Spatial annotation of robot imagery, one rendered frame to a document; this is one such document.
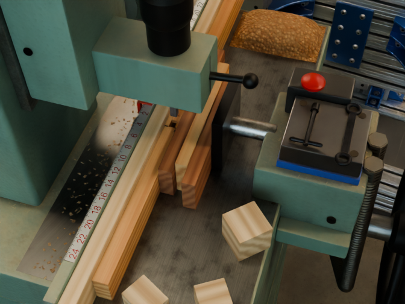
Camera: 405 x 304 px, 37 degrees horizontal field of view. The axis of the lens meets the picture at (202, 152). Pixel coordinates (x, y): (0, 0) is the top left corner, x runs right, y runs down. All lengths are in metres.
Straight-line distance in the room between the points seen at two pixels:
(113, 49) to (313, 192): 0.29
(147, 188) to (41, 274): 0.21
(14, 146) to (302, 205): 0.38
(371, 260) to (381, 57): 0.61
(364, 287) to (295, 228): 0.99
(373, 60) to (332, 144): 0.83
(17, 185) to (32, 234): 0.07
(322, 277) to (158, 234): 1.06
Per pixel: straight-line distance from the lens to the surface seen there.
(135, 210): 0.73
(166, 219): 0.77
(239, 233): 0.70
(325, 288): 1.75
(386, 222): 0.88
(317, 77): 0.76
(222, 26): 0.95
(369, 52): 1.53
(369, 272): 1.80
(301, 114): 0.75
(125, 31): 0.75
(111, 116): 1.02
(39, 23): 0.69
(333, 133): 0.73
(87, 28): 0.71
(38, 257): 0.88
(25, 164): 0.85
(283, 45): 0.96
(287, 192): 0.76
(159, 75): 0.71
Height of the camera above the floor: 1.54
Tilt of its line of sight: 51 degrees down
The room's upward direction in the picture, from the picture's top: 1 degrees counter-clockwise
